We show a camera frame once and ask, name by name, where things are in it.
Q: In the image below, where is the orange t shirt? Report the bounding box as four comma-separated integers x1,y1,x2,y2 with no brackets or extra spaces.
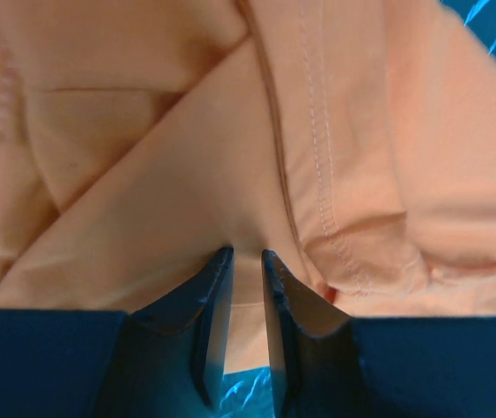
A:
0,1,496,372

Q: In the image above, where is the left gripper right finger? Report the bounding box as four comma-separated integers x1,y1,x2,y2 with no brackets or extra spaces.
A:
262,250,496,417

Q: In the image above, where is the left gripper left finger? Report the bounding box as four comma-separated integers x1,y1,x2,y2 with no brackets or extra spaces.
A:
0,247,234,417

